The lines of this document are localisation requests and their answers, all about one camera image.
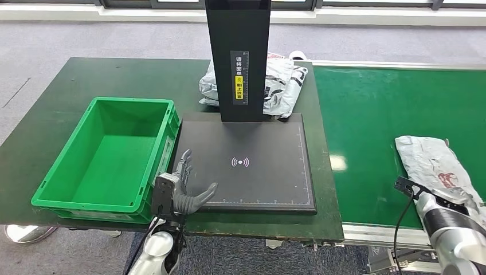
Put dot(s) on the black inbound scanner machine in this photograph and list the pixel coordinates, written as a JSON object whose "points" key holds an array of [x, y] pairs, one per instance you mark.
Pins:
{"points": [[247, 182]]}

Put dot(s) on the black yellow ruler label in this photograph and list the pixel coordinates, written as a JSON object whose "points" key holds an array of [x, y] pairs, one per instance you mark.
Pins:
{"points": [[239, 77]]}

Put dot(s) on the dark green table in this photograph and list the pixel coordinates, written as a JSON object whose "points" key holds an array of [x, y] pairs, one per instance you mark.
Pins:
{"points": [[76, 79]]}

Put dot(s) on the chrome round table base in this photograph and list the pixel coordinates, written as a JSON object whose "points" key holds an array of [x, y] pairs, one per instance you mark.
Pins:
{"points": [[27, 233]]}

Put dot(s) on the green conveyor belt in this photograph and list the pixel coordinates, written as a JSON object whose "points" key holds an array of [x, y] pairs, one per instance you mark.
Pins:
{"points": [[360, 114]]}

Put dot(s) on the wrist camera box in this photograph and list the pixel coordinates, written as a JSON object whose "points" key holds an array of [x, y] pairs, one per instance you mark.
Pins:
{"points": [[164, 193], [406, 186]]}

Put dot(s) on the grey mailer parcel red mark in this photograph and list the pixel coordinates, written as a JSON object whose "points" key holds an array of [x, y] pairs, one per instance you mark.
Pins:
{"points": [[429, 159]]}

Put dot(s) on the white window sill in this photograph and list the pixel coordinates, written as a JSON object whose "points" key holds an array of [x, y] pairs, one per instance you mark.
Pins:
{"points": [[76, 15]]}

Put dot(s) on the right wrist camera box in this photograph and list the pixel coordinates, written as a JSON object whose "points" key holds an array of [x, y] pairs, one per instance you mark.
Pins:
{"points": [[406, 186]]}

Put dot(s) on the crumpled grey-white mailer parcel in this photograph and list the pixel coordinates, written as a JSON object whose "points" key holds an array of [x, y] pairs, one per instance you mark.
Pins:
{"points": [[209, 87]]}

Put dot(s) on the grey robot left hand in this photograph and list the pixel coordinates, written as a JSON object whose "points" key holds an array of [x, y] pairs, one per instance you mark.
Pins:
{"points": [[188, 201]]}

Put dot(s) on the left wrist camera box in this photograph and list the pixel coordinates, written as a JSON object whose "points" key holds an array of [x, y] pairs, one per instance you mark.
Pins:
{"points": [[164, 193]]}

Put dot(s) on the small pale table foot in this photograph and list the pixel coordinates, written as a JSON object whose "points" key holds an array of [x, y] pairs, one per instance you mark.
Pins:
{"points": [[112, 233], [274, 244]]}

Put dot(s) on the green plastic crate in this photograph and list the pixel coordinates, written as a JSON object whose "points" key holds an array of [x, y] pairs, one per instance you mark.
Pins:
{"points": [[114, 159]]}

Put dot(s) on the white mailer parcel black print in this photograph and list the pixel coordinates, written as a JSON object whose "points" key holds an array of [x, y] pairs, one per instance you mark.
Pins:
{"points": [[283, 87]]}

